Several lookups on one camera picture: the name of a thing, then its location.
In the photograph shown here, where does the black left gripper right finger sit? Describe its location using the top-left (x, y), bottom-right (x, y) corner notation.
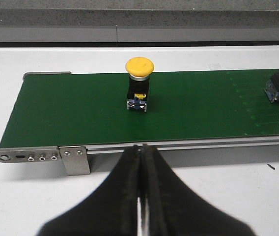
top-left (140, 145), bottom-right (254, 236)

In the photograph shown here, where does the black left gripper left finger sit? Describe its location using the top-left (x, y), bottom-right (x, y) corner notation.
top-left (38, 146), bottom-right (140, 236)

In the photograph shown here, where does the yellow mushroom push button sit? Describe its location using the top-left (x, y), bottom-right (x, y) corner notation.
top-left (125, 57), bottom-right (154, 112)

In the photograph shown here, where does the green conveyor belt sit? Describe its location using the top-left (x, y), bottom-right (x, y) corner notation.
top-left (0, 70), bottom-right (279, 148)

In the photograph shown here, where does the grey stone counter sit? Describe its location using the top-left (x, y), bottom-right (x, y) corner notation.
top-left (0, 0), bottom-right (279, 47)

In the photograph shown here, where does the aluminium conveyor frame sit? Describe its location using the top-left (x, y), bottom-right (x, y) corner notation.
top-left (0, 72), bottom-right (279, 175)

